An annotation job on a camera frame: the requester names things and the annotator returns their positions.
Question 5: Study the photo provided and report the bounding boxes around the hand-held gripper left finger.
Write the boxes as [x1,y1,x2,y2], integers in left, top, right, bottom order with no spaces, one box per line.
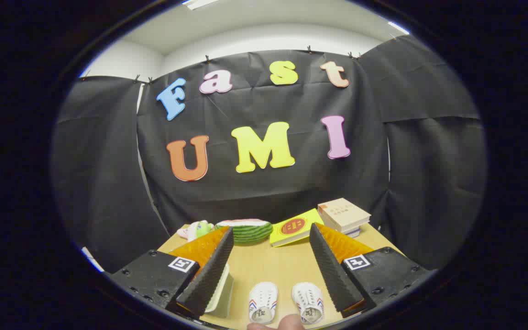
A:
[108,226,235,318]

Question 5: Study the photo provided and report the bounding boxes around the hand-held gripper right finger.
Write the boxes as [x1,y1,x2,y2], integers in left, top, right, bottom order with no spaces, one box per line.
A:
[309,223,432,318]

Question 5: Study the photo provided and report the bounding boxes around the beige fabric storage box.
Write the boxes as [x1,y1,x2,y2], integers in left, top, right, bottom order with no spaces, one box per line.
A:
[198,263,235,319]

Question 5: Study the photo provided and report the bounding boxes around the white canvas shoe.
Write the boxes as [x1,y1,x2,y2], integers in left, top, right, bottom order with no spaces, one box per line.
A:
[291,282,325,325]
[248,282,279,325]

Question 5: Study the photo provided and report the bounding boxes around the pink and green plush toy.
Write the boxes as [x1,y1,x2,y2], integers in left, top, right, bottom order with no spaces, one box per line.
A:
[177,220,215,242]

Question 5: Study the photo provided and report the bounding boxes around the yellow book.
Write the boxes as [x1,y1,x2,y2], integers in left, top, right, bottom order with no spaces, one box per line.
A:
[269,209,325,248]

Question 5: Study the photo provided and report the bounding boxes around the watermelon slice plush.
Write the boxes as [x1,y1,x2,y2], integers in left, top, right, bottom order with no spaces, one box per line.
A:
[214,219,274,244]

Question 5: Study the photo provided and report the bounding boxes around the beige book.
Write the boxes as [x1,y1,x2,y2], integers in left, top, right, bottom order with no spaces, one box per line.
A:
[318,198,371,233]

